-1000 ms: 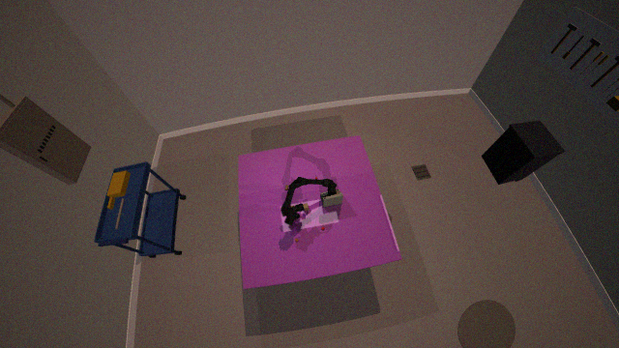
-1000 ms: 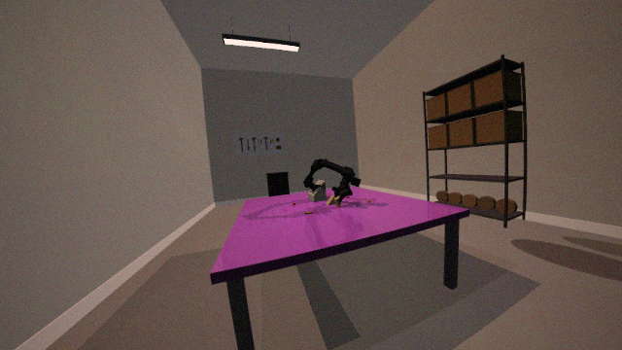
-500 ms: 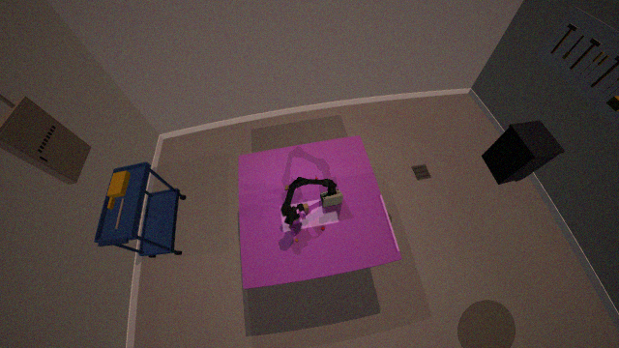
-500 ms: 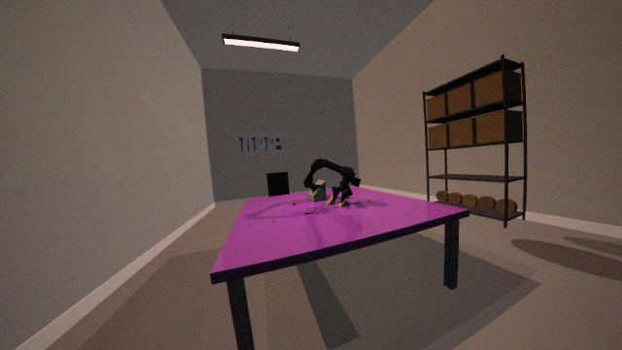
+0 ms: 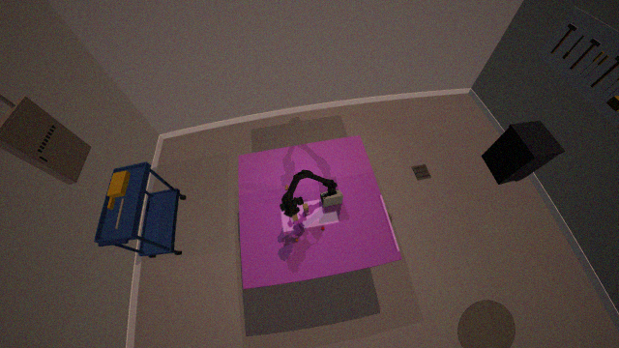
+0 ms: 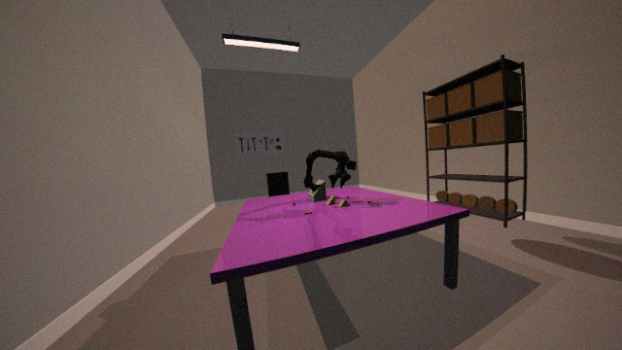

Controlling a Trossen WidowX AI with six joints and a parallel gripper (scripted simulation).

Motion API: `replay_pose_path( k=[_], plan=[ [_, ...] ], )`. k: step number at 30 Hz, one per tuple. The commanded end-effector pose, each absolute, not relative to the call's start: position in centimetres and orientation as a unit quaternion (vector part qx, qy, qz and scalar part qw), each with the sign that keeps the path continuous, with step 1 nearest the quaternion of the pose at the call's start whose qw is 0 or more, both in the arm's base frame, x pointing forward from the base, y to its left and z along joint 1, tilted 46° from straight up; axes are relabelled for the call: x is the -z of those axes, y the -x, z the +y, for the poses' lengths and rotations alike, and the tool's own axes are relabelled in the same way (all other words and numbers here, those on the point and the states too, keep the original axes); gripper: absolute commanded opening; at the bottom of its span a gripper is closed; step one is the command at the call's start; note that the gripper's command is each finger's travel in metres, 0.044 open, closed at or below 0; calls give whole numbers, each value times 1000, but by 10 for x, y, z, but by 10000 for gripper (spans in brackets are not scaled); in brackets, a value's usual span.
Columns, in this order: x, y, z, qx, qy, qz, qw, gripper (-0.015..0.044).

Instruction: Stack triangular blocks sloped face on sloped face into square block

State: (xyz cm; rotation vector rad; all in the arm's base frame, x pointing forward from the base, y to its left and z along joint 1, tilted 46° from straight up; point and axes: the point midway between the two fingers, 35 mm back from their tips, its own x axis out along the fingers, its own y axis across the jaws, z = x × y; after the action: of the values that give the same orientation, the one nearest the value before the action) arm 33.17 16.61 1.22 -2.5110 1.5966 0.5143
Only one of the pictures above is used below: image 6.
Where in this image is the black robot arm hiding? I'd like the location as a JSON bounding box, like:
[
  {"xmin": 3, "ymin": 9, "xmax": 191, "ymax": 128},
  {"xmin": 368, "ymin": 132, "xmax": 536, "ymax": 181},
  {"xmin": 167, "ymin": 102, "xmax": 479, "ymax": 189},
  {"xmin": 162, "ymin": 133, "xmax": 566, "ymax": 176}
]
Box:
[{"xmin": 304, "ymin": 150, "xmax": 357, "ymax": 191}]

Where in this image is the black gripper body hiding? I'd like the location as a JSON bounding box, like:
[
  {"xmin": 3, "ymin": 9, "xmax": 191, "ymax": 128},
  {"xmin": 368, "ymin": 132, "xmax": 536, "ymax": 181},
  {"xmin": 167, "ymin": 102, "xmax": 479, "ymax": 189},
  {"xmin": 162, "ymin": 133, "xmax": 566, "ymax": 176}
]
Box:
[{"xmin": 328, "ymin": 166, "xmax": 351, "ymax": 180}]

